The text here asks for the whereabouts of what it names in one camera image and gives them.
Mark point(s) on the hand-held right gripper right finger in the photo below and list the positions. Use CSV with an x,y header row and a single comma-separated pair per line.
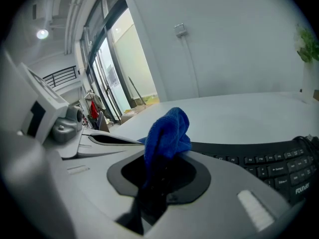
x,y
219,208

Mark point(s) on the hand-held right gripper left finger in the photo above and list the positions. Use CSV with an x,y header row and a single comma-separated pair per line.
x,y
99,195

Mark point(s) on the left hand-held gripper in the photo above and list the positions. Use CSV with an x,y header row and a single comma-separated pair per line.
x,y
45,113

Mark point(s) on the blue cloth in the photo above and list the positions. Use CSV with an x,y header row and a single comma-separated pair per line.
x,y
169,128

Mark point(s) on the black keyboard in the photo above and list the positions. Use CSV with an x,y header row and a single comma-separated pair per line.
x,y
274,170

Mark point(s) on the blue chair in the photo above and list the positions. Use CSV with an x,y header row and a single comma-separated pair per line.
x,y
102,121

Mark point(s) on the red garment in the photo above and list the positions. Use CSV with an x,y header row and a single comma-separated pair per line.
x,y
94,111

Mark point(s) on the dark leaning pole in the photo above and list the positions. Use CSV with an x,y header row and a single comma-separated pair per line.
x,y
137,91

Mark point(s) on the black framed glass door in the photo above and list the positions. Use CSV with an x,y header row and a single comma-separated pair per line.
x,y
112,83

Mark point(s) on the black balcony railing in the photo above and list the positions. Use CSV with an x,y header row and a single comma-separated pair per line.
x,y
59,77

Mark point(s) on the round ceiling lamp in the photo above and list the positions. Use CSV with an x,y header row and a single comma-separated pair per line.
x,y
42,34

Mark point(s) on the flat cardboard box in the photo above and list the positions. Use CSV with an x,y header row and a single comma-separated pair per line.
x,y
316,95

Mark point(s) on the white vase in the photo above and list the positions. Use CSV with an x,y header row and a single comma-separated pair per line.
x,y
307,83

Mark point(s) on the white flower bouquet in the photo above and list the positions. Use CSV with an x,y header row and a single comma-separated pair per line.
x,y
307,43

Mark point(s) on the white wall conduit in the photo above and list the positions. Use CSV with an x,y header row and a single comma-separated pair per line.
x,y
190,66

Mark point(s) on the grey wall junction box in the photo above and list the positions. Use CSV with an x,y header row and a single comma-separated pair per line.
x,y
180,30

